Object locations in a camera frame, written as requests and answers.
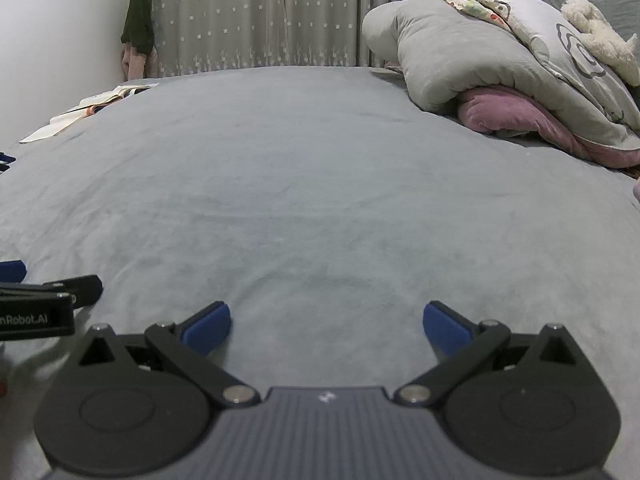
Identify dark hanging clothes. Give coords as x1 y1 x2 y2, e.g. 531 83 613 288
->
120 0 154 55

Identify open book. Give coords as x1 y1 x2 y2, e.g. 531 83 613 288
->
20 82 157 144

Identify grey bed sheet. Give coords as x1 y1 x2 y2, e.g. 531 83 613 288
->
1 68 639 479

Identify lilac folded garment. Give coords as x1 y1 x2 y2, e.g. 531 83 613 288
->
632 179 640 203

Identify pink blanket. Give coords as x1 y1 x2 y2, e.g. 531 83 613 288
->
457 86 639 169

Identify grey folded duvet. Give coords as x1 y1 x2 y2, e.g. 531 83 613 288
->
362 0 639 153

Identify grey star curtain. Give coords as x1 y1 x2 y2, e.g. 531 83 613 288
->
152 0 394 77

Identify grey patterned pillow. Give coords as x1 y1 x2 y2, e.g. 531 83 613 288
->
476 0 639 131

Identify cream plush toy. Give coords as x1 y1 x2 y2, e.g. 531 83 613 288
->
561 0 639 87

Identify floral patterned cloth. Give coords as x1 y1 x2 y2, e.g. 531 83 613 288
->
440 0 509 29

